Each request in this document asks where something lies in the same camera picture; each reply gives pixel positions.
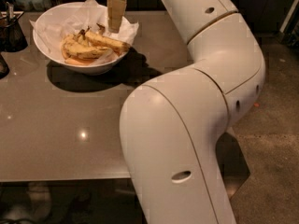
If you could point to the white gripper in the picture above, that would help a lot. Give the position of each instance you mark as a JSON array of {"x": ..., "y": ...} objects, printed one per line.
[{"x": 115, "y": 11}]

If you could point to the ripe banana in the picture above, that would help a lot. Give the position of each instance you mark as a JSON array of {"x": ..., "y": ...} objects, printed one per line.
[
  {"x": 73, "y": 48},
  {"x": 100, "y": 40}
]

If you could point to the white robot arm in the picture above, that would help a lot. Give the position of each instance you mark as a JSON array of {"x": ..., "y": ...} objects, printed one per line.
[{"x": 170, "y": 125}]

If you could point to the back small banana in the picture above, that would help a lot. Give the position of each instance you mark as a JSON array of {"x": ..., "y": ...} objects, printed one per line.
[{"x": 81, "y": 39}]

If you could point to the white ceramic bowl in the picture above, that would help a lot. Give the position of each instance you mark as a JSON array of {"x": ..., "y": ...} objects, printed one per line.
[{"x": 88, "y": 68}]

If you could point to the white paper liner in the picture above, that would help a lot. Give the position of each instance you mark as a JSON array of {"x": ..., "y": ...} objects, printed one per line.
[{"x": 59, "y": 25}]

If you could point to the black mesh utensil holder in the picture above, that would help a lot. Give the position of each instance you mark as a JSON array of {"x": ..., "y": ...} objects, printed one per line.
[{"x": 12, "y": 38}]

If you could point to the dark round object at left edge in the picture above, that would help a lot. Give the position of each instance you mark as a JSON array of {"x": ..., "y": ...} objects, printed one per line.
[{"x": 4, "y": 69}]

